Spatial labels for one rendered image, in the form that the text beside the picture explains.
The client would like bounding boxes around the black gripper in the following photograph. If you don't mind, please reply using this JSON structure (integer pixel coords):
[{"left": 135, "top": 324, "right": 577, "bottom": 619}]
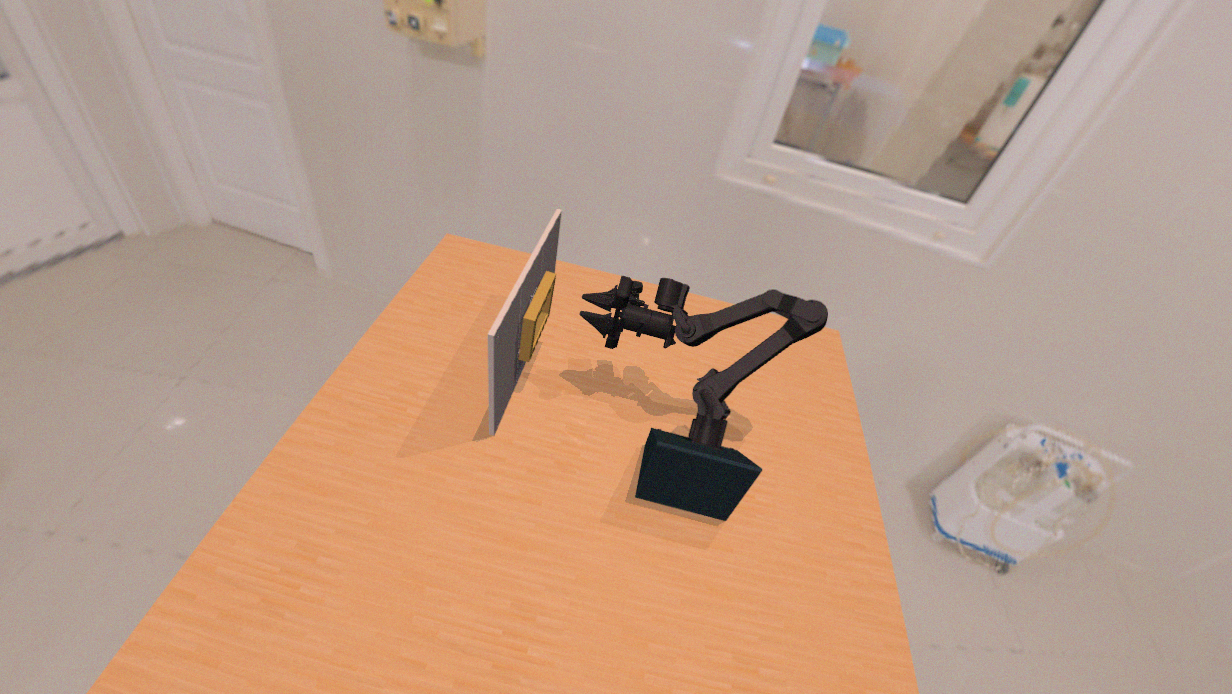
[{"left": 579, "top": 276, "right": 652, "bottom": 349}]

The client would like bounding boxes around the grey wall panel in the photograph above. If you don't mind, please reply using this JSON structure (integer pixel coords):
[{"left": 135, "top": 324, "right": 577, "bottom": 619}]
[{"left": 488, "top": 210, "right": 561, "bottom": 435}]

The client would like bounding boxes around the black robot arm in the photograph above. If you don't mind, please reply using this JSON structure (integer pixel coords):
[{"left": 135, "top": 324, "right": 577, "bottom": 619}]
[{"left": 646, "top": 279, "right": 828, "bottom": 450}]

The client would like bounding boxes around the gold picture frame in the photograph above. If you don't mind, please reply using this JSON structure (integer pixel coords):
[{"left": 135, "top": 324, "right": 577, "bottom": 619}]
[{"left": 517, "top": 271, "right": 556, "bottom": 362}]

